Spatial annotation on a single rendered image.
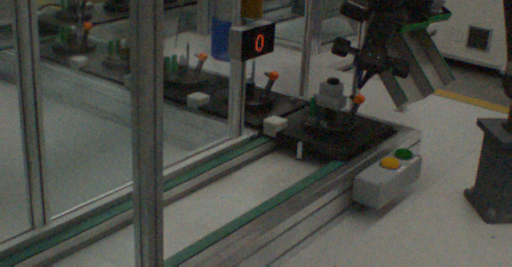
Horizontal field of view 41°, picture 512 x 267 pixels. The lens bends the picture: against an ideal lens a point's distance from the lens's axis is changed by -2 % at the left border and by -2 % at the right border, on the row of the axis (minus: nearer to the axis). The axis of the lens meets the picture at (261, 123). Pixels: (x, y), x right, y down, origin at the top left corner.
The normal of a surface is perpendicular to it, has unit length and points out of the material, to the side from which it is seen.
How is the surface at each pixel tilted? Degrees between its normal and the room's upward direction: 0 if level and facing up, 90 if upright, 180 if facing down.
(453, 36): 90
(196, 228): 0
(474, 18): 90
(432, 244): 0
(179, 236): 0
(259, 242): 90
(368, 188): 90
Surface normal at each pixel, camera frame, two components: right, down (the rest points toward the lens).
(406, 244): 0.05, -0.93
